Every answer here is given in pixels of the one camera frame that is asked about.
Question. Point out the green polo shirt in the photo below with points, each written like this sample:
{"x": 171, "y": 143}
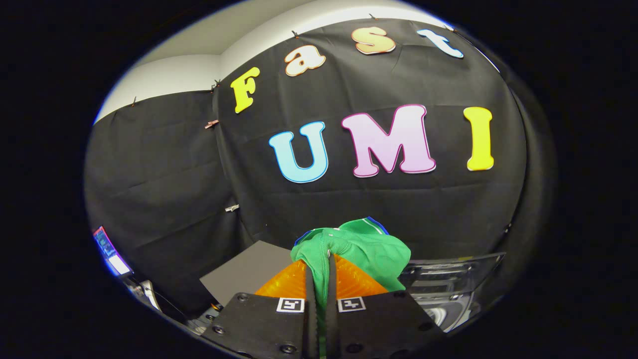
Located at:
{"x": 369, "y": 249}

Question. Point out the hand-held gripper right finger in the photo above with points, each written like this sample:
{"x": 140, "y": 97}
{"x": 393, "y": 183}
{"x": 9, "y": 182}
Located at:
{"x": 332, "y": 324}

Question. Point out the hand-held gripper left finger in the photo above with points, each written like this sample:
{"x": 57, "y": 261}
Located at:
{"x": 311, "y": 324}

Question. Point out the lit display screen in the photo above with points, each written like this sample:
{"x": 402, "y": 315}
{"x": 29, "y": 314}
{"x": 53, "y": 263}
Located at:
{"x": 110, "y": 252}

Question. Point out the row of small black clips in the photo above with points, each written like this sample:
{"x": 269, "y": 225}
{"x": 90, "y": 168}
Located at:
{"x": 295, "y": 34}

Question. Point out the silver clip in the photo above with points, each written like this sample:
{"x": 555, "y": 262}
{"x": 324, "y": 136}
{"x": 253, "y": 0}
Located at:
{"x": 232, "y": 208}

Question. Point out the grey washing machine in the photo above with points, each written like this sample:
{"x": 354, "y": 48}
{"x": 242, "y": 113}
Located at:
{"x": 451, "y": 315}

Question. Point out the copper clip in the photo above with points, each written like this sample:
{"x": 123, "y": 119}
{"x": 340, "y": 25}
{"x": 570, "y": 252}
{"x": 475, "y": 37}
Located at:
{"x": 211, "y": 123}

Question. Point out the grey cabinet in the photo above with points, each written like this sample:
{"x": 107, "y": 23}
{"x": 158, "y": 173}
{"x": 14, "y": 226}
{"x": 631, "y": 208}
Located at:
{"x": 249, "y": 271}

